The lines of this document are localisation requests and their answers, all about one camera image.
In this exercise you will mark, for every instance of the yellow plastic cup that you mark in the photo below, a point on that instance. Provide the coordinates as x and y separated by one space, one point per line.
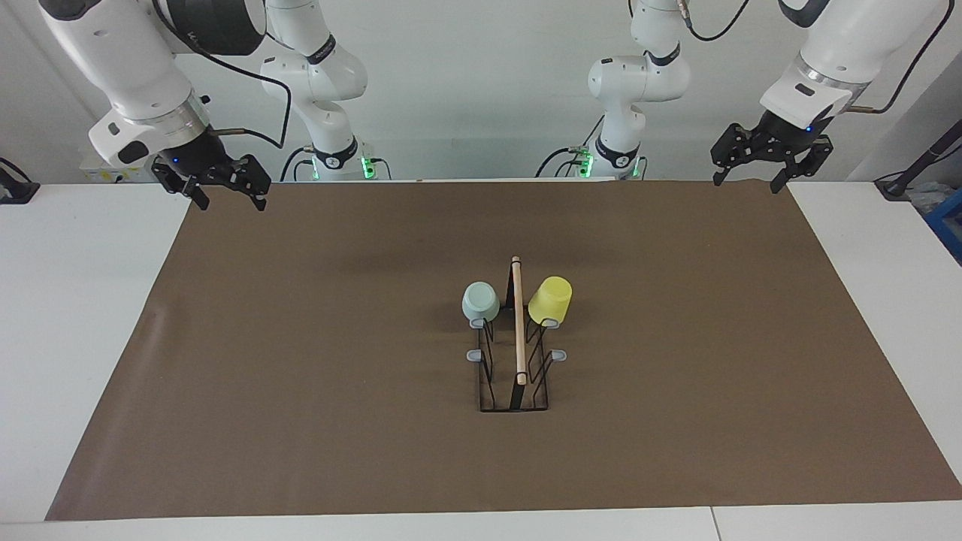
550 300

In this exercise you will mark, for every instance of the green plastic cup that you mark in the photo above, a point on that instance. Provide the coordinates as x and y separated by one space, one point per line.
481 303

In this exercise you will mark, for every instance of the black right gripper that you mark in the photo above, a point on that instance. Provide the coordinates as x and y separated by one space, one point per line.
199 158

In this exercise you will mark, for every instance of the black clamp mount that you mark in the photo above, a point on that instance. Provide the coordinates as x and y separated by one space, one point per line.
15 191

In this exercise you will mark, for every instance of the white wall socket box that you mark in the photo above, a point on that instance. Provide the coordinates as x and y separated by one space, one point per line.
94 174

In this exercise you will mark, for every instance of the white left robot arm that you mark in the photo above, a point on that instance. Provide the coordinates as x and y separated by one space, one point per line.
639 79

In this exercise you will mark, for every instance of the clear plastic bag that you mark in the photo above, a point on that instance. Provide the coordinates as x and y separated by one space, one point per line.
928 201

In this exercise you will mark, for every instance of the black camera stand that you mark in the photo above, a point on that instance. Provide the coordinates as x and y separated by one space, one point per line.
924 158

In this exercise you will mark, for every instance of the blue storage box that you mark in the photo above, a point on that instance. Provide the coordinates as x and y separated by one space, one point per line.
948 225

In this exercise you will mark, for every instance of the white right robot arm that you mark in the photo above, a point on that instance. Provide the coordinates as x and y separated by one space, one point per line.
113 60

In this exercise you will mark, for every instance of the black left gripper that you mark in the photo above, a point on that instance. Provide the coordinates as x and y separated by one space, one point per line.
782 139

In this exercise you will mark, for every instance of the brown table mat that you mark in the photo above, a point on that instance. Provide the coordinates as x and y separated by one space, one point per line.
301 451

